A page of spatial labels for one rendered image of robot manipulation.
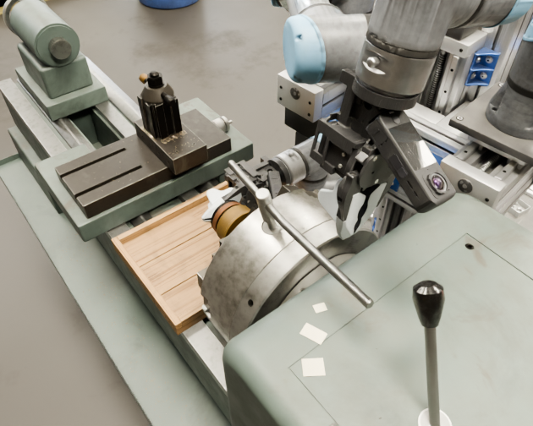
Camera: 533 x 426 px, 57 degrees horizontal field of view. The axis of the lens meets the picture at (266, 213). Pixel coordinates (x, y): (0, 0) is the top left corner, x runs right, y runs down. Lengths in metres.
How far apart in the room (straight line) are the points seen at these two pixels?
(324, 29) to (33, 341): 1.77
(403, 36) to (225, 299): 0.48
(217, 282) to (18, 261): 1.84
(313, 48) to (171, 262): 0.60
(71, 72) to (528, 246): 1.39
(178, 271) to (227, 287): 0.39
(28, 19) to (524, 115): 1.38
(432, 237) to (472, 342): 0.17
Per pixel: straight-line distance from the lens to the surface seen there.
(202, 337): 1.09
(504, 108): 1.17
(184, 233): 1.24
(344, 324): 0.65
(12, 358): 2.26
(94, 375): 2.10
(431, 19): 0.51
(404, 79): 0.52
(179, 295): 1.13
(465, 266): 0.75
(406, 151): 0.54
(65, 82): 1.74
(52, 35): 1.66
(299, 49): 0.88
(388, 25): 0.51
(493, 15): 0.59
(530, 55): 1.12
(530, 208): 2.52
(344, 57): 0.89
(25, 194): 2.02
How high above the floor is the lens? 1.81
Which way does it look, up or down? 46 degrees down
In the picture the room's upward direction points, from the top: straight up
